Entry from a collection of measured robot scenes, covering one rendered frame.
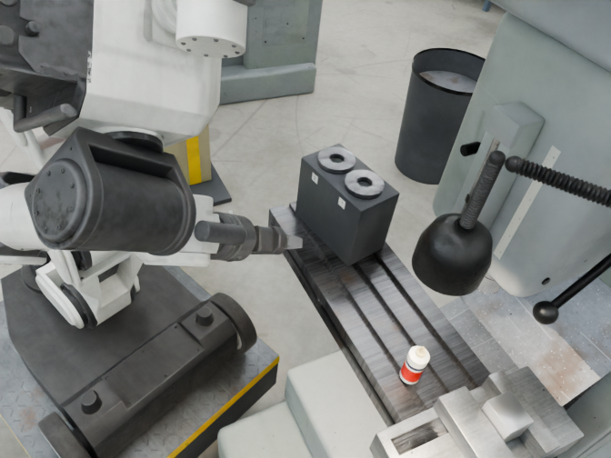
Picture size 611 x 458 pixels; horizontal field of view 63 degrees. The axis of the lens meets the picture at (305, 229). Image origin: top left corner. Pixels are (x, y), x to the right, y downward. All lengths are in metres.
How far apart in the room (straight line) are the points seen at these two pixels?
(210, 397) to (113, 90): 1.16
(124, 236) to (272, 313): 1.70
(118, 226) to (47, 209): 0.07
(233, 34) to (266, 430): 0.91
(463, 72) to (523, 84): 2.48
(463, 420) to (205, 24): 0.74
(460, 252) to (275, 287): 1.86
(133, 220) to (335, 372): 0.71
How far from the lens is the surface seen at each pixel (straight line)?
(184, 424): 1.54
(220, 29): 0.49
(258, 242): 0.95
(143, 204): 0.55
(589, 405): 1.39
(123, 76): 0.56
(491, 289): 0.84
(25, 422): 1.66
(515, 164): 0.43
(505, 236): 0.66
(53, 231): 0.54
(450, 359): 1.14
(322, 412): 1.09
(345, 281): 1.18
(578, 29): 0.51
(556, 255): 0.65
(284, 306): 2.23
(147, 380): 1.40
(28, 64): 0.53
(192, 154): 2.61
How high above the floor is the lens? 1.81
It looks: 45 degrees down
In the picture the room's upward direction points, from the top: 8 degrees clockwise
